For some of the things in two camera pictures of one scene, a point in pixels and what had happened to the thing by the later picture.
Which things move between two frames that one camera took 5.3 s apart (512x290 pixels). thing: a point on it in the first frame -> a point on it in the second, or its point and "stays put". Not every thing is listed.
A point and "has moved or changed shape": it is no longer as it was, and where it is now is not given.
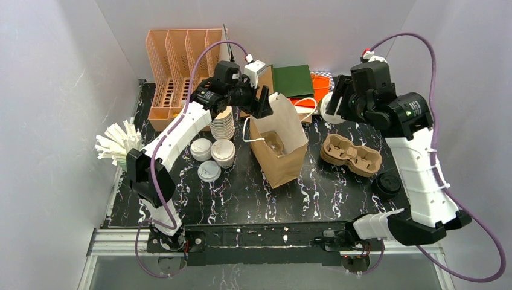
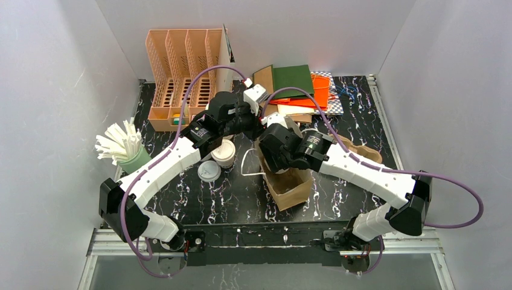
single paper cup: (223, 151) stays put
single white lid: (223, 150) stays put
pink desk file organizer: (172, 54) stays put
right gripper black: (342, 98) -> (273, 156)
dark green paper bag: (292, 80) stays put
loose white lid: (209, 171) stays put
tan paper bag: (279, 143) has moved or changed shape
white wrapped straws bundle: (117, 142) stays put
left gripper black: (253, 99) -> (248, 121)
